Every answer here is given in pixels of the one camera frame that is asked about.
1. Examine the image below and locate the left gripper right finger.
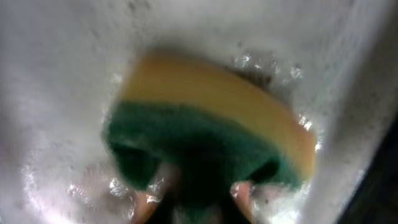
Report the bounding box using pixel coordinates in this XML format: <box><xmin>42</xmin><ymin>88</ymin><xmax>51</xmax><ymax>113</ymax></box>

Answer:
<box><xmin>222</xmin><ymin>181</ymin><xmax>254</xmax><ymax>224</ymax></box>

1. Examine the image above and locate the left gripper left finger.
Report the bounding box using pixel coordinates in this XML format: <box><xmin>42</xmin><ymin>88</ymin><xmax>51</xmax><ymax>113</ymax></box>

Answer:
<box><xmin>130</xmin><ymin>191</ymin><xmax>174</xmax><ymax>224</ymax></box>

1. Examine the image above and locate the green and yellow sponge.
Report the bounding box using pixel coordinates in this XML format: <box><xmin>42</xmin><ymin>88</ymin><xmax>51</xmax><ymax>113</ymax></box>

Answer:
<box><xmin>103</xmin><ymin>54</ymin><xmax>316</xmax><ymax>223</ymax></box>

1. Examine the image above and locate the small grey soapy tray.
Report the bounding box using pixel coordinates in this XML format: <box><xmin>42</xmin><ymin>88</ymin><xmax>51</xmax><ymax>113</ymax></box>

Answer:
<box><xmin>1</xmin><ymin>1</ymin><xmax>397</xmax><ymax>223</ymax></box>

